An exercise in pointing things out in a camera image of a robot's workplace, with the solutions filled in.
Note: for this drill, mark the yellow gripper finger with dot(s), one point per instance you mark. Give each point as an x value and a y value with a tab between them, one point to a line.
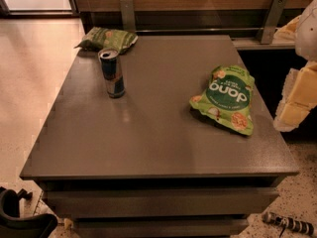
287	32
299	97

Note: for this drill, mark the green rice chip bag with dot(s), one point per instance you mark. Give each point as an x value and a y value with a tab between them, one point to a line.
227	99

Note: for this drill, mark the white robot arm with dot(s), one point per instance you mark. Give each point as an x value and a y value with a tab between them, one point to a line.
306	34

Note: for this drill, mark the green jalapeno chip bag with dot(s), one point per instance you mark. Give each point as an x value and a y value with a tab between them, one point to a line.
99	38

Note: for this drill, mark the blue silver energy drink can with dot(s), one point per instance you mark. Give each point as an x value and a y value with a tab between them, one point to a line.
111	69

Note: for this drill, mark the right metal wall bracket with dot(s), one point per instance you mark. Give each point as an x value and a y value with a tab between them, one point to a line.
271	19

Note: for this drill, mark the metal wall bracket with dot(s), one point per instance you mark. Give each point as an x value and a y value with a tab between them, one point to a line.
271	19
128	15

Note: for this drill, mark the left metal wall bracket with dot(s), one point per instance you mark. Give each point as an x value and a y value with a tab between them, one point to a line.
128	15

